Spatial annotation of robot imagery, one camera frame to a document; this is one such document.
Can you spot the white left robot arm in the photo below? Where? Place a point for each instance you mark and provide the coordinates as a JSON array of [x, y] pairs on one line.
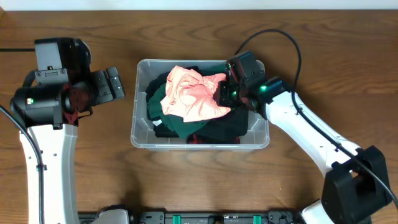
[[47, 110]]

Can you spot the black mounting rail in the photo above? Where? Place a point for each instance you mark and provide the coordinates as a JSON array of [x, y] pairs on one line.
[[158, 217]]

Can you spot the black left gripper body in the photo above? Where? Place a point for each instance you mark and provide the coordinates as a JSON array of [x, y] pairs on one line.
[[101, 87]]

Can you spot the pink garment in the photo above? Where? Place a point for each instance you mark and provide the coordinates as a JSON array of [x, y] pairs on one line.
[[189, 95]]

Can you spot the black garment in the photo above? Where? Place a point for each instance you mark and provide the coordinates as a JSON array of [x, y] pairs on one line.
[[234, 124]]

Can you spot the clear plastic storage bin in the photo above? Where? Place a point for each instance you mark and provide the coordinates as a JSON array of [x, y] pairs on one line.
[[142, 133]]

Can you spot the red navy plaid shirt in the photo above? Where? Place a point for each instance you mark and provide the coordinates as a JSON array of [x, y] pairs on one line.
[[198, 139]]

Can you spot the black cloth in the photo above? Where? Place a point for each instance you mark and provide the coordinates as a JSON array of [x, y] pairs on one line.
[[162, 131]]

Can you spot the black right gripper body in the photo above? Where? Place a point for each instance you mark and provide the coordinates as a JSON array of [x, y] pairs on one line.
[[235, 94]]

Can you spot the dark green garment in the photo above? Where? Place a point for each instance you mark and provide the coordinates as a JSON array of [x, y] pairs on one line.
[[174, 123]]

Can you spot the dark navy garment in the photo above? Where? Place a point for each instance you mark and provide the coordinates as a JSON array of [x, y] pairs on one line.
[[215, 73]]

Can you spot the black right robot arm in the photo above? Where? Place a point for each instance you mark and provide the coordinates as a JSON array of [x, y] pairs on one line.
[[356, 182]]

